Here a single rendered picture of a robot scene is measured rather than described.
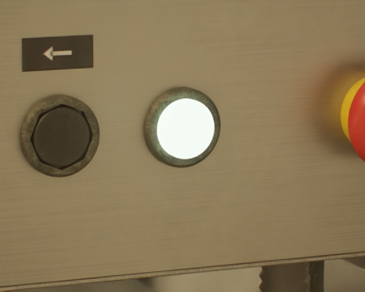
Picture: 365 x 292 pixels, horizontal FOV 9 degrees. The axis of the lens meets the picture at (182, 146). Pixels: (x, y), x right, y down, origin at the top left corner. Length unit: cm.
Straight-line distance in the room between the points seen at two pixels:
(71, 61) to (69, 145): 3
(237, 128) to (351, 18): 6
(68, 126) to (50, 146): 1
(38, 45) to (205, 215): 9
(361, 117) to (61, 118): 11
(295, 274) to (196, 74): 15
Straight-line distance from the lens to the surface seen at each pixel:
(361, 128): 85
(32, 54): 82
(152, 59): 84
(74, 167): 83
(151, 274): 85
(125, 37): 83
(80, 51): 83
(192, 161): 85
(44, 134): 82
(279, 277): 97
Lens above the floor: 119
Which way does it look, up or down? 10 degrees down
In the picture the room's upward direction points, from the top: straight up
